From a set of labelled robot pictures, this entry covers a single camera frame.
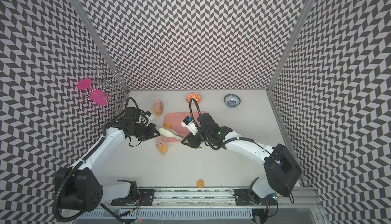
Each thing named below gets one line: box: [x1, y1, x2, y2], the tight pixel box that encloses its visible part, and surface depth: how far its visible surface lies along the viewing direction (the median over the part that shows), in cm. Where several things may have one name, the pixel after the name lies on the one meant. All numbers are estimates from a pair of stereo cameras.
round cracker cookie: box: [196, 179, 205, 189], surface depth 79 cm
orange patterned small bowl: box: [185, 92, 203, 104], surface depth 113 cm
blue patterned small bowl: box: [223, 93, 241, 108], surface depth 110 cm
